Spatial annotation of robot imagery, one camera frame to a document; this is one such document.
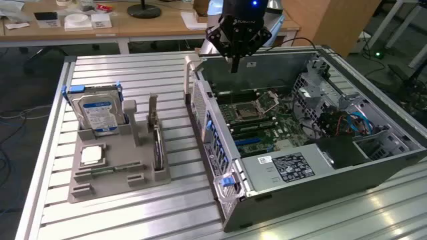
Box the installed RAM sticks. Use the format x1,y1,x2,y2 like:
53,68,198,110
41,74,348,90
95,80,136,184
228,120,278,133

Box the red packet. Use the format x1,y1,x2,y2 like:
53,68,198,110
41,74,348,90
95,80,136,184
96,2,114,14

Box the green motherboard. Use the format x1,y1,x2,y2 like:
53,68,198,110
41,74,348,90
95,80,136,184
212,86,322,157

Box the grey parts rack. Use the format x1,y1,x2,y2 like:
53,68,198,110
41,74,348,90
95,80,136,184
67,92,172,204

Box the black office chair base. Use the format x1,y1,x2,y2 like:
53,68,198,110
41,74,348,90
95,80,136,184
19,42,102,75

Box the orange wire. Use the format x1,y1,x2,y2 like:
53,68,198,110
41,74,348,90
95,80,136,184
334,115,348,136

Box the black round lamp base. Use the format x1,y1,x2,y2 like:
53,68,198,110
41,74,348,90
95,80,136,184
127,0,163,20

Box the open grey PC case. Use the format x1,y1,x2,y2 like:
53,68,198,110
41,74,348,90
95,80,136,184
183,44,427,233

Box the blue floor cable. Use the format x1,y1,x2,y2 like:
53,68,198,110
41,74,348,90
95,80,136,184
0,117,29,218

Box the white floor cable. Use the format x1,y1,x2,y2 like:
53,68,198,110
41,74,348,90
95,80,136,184
0,104,52,120

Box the silver CPU chip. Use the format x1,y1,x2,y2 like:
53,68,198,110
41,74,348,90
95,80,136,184
80,146,104,166

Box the graphics card with metal bracket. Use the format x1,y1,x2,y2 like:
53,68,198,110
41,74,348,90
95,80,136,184
146,92,167,173

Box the metal disk bay cage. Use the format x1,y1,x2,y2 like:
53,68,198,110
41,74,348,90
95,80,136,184
292,71,339,137

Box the blue data wire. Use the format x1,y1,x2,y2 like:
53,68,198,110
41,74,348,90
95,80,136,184
346,111,375,136

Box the blue expansion slot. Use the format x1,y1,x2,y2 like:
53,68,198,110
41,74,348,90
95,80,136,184
234,137,263,147

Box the white paper label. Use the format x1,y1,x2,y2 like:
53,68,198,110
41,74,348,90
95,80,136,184
4,22,31,30

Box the white paper stack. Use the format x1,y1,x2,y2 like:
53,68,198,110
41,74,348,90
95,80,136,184
180,11,208,31

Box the wooden cabinet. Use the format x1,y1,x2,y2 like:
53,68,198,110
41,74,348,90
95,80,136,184
282,0,383,58

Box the plain white box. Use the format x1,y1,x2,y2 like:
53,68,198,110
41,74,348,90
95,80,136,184
90,13,112,30

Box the grey power supply unit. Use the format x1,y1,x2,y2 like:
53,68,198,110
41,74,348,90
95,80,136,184
239,143,335,194

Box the black cable over case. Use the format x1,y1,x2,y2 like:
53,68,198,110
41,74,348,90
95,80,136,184
272,37,344,57

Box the brown cardboard box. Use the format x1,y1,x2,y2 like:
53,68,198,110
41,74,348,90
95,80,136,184
192,0,211,18

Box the CPU socket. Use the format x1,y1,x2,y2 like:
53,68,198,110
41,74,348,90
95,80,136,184
232,101,266,121

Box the green RAM stick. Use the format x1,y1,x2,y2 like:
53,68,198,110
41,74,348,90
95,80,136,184
88,165,131,176

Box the hard disk in blue carrier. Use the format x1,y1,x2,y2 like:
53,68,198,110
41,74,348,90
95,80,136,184
62,82,131,137

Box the metal socket cover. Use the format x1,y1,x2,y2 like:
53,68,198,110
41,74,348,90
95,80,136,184
254,90,280,114

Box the white box with round bowl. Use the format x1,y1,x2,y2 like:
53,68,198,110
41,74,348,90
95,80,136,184
63,13,94,32

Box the white box with black label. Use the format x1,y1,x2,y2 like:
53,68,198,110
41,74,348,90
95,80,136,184
33,11,63,29

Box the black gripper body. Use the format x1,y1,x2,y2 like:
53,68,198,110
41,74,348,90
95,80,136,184
219,0,268,58

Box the white table frame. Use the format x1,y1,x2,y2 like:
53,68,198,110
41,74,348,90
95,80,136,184
366,0,427,69

